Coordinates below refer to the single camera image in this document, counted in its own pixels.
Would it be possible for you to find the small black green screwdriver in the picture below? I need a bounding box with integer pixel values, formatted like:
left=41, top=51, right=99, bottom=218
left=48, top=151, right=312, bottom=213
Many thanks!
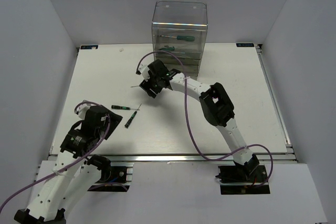
left=124, top=104, right=141, bottom=129

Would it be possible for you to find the long green handle screwdriver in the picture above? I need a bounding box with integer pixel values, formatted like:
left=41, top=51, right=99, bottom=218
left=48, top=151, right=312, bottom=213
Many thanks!
left=159, top=45, right=184, bottom=51

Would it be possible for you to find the short green handle screwdriver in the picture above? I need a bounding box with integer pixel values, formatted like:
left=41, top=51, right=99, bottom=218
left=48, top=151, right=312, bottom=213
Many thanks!
left=160, top=35, right=195, bottom=42

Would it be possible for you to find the clear plastic drawer cabinet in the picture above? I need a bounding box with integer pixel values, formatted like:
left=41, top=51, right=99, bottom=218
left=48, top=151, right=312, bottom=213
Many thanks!
left=152, top=0, right=208, bottom=80

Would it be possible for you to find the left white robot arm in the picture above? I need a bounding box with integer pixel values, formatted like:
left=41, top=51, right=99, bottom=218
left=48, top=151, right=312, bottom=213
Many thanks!
left=14, top=101, right=122, bottom=223

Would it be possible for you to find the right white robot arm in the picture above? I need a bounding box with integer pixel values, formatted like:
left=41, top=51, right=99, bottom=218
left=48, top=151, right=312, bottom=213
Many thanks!
left=136, top=60, right=259, bottom=182

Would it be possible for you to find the blue label left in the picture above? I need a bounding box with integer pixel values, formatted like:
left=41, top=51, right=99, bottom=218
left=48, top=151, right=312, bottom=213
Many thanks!
left=80, top=45, right=98, bottom=50

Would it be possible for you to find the blue label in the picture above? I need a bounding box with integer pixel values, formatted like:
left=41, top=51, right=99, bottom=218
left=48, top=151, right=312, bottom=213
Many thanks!
left=80, top=45, right=98, bottom=50
left=236, top=43, right=255, bottom=48

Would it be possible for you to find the blue label right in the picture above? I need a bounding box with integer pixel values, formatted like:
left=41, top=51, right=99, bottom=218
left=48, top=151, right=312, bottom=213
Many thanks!
left=236, top=43, right=255, bottom=48

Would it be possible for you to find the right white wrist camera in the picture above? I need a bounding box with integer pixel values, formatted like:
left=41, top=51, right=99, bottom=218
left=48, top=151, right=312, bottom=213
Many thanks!
left=136, top=64, right=150, bottom=81

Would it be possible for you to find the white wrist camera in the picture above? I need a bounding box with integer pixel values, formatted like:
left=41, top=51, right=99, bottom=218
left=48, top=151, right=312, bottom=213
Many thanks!
left=74, top=100, right=91, bottom=120
left=136, top=64, right=150, bottom=81

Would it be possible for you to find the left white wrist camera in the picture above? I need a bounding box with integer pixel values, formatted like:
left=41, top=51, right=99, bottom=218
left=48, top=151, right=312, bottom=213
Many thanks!
left=74, top=100, right=91, bottom=120

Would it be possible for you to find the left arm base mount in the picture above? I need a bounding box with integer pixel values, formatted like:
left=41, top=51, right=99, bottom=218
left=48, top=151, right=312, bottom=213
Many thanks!
left=84, top=155, right=133, bottom=192

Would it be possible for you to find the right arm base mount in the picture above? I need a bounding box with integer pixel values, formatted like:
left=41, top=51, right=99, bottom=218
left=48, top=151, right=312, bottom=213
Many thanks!
left=215, top=165, right=270, bottom=195

